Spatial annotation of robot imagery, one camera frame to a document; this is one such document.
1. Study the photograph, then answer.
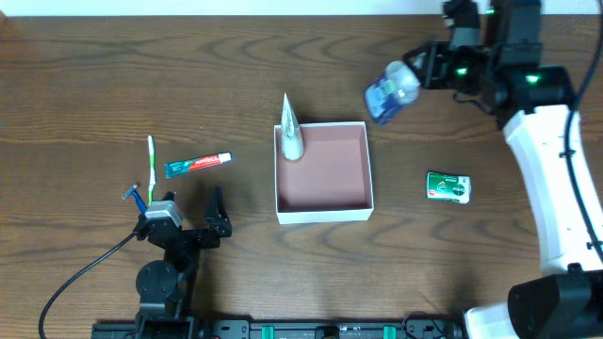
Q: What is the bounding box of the white lotion tube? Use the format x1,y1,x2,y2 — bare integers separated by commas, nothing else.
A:
281,93,304,162

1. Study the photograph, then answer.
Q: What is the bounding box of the blue hand soap pump bottle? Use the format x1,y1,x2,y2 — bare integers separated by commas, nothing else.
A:
365,60,421,125

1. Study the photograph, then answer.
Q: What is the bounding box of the red green toothpaste tube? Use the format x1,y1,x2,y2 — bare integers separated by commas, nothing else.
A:
164,152,232,178

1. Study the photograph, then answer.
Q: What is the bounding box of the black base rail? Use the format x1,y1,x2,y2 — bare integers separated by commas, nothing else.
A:
90,317,464,339

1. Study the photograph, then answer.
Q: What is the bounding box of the blue disposable razor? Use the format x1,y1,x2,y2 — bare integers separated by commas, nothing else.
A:
122,183,147,215

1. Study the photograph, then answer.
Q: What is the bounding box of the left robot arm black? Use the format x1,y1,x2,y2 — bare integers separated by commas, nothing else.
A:
134,187,233,339

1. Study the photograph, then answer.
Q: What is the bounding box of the green white toothbrush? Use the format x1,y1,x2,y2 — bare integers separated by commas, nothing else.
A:
147,135,156,205

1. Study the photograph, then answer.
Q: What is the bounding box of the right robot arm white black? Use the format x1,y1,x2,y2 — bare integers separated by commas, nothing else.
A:
402,0,602,338

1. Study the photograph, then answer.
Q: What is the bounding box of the green soap bar package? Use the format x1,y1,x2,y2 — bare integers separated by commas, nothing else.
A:
425,171,472,204

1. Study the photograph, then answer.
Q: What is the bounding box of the white box with pink interior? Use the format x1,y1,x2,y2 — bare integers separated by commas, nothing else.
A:
273,121,374,225

